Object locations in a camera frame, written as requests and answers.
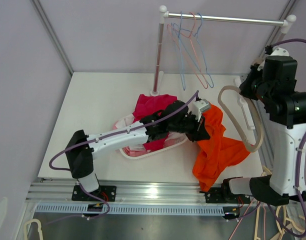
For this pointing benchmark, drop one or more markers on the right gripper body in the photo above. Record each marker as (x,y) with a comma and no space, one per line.
(254,85)

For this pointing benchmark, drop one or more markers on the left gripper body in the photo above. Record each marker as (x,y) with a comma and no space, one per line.
(190,124)

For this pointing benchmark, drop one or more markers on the white t shirt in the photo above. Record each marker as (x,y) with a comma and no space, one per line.
(174,138)

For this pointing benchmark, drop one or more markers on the light pink t shirt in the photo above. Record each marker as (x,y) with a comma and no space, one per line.
(158,144)

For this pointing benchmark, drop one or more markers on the orange t shirt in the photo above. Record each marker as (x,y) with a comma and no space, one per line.
(217,153)

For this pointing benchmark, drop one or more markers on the pink wire hanger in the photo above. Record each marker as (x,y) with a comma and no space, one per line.
(189,58)

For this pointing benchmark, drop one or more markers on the magenta t shirt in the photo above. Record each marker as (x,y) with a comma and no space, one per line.
(148,105)

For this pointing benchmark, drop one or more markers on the lavender blue wire hanger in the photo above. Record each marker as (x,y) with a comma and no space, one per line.
(201,67)

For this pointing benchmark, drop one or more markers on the light blue wire hanger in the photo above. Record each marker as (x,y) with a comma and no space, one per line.
(176,34)

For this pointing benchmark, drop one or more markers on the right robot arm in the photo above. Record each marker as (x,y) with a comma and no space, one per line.
(273,83)

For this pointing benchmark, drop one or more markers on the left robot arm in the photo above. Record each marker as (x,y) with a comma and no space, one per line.
(83,149)

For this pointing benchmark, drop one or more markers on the beige hanger pile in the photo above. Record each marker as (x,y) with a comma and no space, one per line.
(290,219)

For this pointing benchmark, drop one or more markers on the white perforated plastic basket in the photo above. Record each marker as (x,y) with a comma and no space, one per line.
(153,153)

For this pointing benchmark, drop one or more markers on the white and silver clothes rack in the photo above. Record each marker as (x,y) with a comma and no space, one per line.
(284,27)

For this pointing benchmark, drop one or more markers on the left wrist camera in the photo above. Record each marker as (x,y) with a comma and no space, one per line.
(199,107)

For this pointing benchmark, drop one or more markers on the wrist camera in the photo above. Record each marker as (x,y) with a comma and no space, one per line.
(199,107)
(272,51)

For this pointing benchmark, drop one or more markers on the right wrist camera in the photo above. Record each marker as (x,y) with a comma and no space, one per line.
(272,51)

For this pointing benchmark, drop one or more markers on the aluminium frame post right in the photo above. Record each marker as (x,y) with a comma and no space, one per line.
(276,35)

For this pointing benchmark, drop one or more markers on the aluminium frame post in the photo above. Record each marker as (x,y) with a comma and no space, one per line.
(276,35)
(48,27)

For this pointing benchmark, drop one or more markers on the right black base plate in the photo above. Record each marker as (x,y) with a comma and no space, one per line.
(223,195)

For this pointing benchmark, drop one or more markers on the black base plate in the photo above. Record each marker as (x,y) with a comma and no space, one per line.
(223,195)
(105,192)

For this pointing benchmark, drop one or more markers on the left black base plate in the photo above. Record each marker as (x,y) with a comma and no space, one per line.
(105,192)

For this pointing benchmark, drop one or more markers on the white slotted cable duct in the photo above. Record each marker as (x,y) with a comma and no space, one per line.
(133,209)

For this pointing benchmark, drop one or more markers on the aluminium mounting rail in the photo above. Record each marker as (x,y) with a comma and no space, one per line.
(127,192)

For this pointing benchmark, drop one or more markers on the aluminium frame post left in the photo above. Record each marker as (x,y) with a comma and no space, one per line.
(48,27)

